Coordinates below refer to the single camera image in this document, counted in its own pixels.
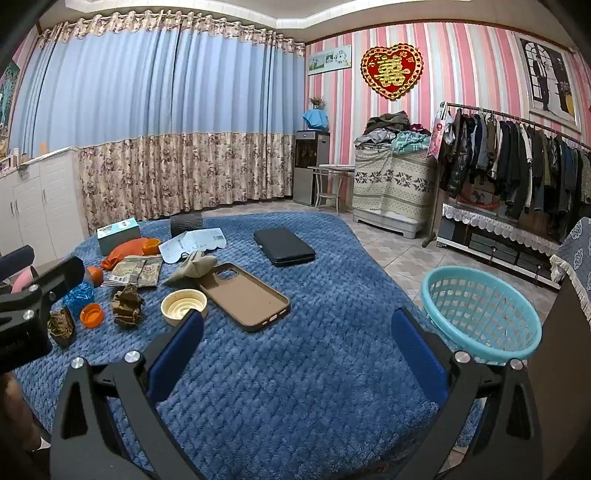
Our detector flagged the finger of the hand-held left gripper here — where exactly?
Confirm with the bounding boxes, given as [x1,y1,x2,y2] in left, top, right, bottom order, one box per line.
[0,247,37,283]
[28,256,86,302]

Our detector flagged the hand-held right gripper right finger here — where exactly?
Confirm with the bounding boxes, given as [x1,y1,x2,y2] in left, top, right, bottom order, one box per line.
[388,307,543,480]

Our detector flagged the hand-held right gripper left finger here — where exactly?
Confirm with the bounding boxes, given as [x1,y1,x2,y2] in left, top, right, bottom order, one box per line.
[48,310,208,480]

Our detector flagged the brown paper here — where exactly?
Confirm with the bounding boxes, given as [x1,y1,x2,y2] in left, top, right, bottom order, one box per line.
[47,307,77,348]
[111,284,145,329]

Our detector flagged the cream ribbed lid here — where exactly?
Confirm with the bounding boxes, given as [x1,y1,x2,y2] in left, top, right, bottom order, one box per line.
[161,288,208,328]

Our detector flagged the light blue plastic basket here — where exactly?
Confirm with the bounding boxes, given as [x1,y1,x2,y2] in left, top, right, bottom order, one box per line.
[421,265,543,365]

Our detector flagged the orange bottle cap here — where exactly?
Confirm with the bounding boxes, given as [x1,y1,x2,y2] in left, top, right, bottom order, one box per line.
[79,302,105,328]

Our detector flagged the orange plastic bag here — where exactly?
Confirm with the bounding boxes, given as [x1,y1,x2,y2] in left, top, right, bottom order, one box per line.
[100,237,153,271]

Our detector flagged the silver snack packet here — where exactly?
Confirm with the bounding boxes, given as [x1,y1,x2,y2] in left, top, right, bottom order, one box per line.
[102,256,163,288]

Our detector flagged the khaki paper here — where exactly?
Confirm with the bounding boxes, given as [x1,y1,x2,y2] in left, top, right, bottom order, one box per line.
[164,250,219,284]

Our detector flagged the white paper leaflet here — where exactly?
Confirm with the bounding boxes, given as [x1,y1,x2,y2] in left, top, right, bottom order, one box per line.
[159,227,228,265]

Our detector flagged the black ribbed cylinder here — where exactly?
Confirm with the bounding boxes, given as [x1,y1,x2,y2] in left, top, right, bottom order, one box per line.
[170,213,204,236]

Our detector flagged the person's left forearm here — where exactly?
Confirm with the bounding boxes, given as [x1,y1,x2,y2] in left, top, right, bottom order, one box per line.
[0,374,44,453]

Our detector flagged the white cabinet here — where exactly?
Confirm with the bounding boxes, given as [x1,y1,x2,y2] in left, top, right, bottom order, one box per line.
[0,147,90,268]

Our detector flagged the teal tissue box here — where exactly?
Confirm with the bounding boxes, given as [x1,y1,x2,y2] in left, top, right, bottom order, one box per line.
[97,218,141,256]

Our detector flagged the brown phone case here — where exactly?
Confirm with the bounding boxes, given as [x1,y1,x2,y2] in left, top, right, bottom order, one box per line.
[198,263,291,333]

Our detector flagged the blue quilted blanket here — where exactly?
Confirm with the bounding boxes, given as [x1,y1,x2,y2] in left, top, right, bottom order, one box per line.
[11,212,485,480]

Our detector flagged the low dark cabinet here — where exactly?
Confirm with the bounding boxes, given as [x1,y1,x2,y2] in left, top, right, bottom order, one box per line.
[436,203,573,289]

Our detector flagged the black zip case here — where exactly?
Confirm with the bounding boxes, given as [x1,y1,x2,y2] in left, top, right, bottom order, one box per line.
[253,227,317,267]

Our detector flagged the white lace cloth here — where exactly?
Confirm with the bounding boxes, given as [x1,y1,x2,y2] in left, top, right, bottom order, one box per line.
[442,203,573,257]

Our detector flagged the dark wooden furniture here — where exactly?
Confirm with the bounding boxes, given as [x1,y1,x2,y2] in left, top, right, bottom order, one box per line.
[526,281,591,480]

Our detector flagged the patterned cloth covered chest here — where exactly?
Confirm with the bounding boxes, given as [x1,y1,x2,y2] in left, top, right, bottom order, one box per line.
[352,143,439,238]

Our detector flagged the blue patterned chair cover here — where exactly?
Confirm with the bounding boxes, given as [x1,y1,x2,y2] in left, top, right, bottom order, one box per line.
[549,217,591,324]

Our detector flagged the blue and floral curtain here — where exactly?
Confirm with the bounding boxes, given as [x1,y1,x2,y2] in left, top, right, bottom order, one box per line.
[9,11,308,236]

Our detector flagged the small side table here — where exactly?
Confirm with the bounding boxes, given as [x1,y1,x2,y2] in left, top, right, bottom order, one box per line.
[307,164,355,214]

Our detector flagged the grey water dispenser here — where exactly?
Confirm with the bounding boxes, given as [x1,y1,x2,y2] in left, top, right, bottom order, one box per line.
[294,130,331,206]

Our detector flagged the row of hanging clothes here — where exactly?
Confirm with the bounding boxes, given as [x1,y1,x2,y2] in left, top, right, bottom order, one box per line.
[438,108,591,222]

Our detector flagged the pink hanging bag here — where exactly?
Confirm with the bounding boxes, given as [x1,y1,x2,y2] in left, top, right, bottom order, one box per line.
[427,108,453,158]

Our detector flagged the pile of clothes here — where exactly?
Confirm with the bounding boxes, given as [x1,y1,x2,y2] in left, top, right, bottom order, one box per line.
[355,112,435,153]

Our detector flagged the blue cloth cover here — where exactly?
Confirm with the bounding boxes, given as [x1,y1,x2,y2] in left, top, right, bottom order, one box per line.
[302,108,329,131]

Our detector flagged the metal clothes rack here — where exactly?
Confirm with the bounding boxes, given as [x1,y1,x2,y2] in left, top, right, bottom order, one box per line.
[422,102,591,247]

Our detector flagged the wall poster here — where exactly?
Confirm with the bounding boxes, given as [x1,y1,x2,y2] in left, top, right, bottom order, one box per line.
[0,62,21,127]

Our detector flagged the red heart wall decoration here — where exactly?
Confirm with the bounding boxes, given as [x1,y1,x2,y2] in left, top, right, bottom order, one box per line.
[361,44,426,101]

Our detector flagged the framed wall photo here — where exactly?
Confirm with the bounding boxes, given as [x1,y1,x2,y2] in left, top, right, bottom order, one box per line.
[515,31,583,134]

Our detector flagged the landscape wall picture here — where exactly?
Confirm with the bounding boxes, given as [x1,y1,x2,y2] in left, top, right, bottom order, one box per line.
[307,45,352,75]

